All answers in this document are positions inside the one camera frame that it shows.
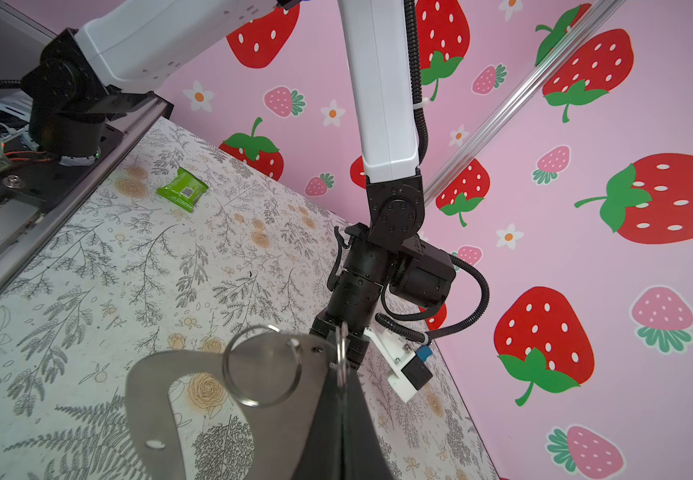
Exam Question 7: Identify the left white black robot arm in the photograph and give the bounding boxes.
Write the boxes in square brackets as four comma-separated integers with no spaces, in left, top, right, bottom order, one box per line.
[0,1,484,366]

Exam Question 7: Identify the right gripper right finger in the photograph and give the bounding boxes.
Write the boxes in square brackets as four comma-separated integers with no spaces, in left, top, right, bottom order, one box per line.
[344,370,394,480]

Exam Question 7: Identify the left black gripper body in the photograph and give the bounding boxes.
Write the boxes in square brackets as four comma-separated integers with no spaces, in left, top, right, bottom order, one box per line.
[310,272,382,366]

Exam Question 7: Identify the green snack packet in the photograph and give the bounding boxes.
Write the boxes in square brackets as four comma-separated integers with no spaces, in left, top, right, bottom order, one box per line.
[156,167,208,213]

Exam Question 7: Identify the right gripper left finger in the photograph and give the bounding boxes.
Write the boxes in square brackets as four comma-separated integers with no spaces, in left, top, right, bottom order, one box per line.
[306,369,346,479]

